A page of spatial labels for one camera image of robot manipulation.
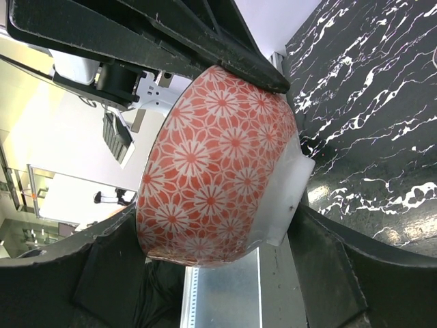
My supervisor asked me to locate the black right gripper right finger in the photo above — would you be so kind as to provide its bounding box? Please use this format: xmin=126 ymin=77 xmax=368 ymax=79
xmin=288 ymin=204 xmax=436 ymax=327

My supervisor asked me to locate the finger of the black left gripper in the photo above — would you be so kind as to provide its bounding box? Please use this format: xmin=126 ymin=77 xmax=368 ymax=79
xmin=6 ymin=0 xmax=290 ymax=94

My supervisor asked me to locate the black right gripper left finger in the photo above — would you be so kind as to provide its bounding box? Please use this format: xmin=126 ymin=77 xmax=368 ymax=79
xmin=1 ymin=205 xmax=184 ymax=327

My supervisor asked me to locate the red floral patterned bowl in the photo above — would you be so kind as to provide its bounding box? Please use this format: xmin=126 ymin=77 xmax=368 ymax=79
xmin=136 ymin=66 xmax=315 ymax=267

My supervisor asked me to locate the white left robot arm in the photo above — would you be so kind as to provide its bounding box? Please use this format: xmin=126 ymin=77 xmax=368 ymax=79
xmin=5 ymin=1 xmax=290 ymax=109

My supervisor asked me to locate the black marble pattern mat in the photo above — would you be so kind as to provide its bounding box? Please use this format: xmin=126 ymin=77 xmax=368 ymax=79
xmin=283 ymin=0 xmax=436 ymax=257

